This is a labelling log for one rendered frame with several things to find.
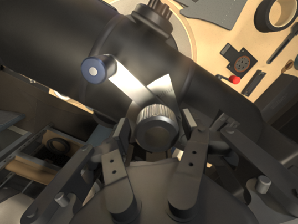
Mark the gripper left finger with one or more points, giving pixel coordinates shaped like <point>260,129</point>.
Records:
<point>116,184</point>

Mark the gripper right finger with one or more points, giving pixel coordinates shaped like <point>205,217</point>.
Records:
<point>191,167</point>

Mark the knurled silver clamp knob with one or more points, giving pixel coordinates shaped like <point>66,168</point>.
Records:
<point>156,131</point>

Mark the black latch red knob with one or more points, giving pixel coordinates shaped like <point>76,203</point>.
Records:
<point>232,79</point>

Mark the silver iris lever blue knob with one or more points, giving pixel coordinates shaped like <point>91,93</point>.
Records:
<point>125,79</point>

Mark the black gobo holder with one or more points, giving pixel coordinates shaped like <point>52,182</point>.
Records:
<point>239,61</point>

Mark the black followspot body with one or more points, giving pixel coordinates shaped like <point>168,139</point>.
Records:
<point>46,35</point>

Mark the tan cardboard box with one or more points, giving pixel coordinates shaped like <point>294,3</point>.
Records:
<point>30,164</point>

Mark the black flat bar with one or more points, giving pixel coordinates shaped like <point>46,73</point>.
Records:
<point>253,82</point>

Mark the black box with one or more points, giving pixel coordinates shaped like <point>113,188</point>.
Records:
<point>279,102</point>

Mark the grey metal shelf unit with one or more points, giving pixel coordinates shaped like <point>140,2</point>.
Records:
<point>14,139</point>

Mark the black spanner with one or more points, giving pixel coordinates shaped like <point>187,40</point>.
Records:
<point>280,46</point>

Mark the grey perforated sheet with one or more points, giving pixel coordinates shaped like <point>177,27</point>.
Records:
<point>209,11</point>

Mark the black ribbed knob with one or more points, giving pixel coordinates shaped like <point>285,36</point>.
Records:
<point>160,8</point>

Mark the black tape roll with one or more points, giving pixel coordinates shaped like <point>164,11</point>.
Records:
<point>263,19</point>

